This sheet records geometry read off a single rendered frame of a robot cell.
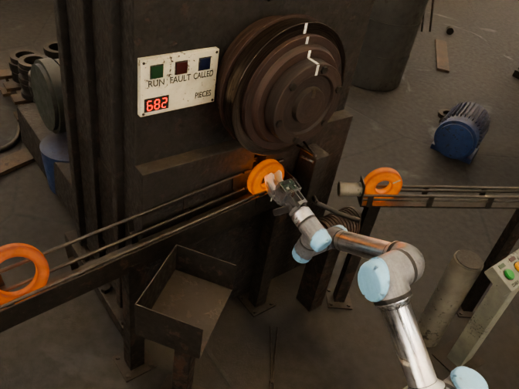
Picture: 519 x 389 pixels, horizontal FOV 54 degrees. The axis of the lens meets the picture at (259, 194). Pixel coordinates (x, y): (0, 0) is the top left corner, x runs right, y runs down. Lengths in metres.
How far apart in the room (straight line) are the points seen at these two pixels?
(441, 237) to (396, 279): 1.65
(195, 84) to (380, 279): 0.80
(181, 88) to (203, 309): 0.68
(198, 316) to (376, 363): 1.04
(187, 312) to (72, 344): 0.80
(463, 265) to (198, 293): 1.09
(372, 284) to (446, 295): 0.82
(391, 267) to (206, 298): 0.57
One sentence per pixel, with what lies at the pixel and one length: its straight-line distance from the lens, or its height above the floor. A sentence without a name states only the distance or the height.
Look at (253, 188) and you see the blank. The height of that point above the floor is 0.72.
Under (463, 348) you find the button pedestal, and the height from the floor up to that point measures 0.12.
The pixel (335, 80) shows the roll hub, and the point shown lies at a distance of 1.68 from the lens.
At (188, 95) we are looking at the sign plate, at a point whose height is 1.10.
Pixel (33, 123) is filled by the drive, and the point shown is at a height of 0.25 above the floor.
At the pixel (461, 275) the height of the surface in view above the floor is 0.47.
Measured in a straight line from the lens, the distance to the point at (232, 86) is 1.57.
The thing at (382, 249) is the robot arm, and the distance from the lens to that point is 1.70.
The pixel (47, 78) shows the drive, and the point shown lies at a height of 0.64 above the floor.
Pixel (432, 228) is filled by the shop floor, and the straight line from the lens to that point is 3.20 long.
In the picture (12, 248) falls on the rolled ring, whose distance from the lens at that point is 1.61.
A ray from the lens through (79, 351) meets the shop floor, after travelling 2.28.
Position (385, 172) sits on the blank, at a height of 0.78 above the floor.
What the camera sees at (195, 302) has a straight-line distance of 1.63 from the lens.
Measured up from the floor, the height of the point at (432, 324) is 0.15.
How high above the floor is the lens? 1.86
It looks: 38 degrees down
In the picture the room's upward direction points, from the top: 11 degrees clockwise
